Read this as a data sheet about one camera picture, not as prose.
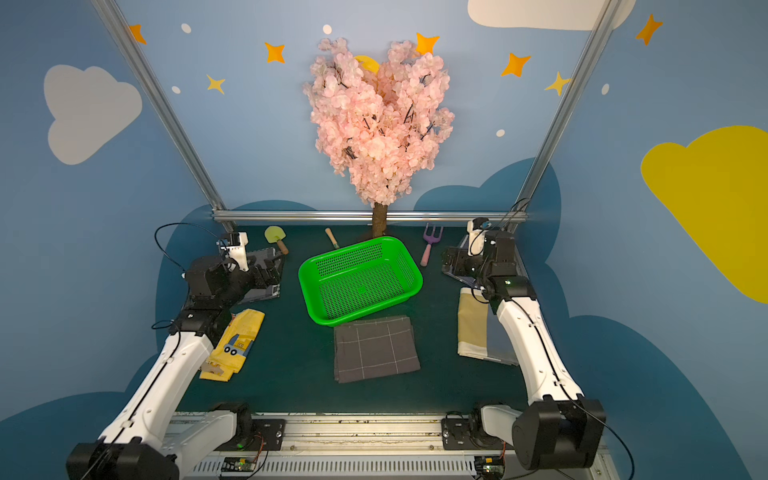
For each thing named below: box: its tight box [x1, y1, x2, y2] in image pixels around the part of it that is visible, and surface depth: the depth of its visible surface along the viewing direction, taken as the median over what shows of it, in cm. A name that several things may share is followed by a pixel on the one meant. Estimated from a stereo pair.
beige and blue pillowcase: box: [457, 288, 519, 366], surface depth 93 cm
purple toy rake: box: [420, 222, 444, 267], surface depth 120 cm
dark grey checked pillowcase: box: [334, 316, 421, 384], surface depth 90 cm
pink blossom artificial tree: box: [303, 37, 455, 237], surface depth 75 cm
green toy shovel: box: [264, 225, 289, 255], surface depth 121 cm
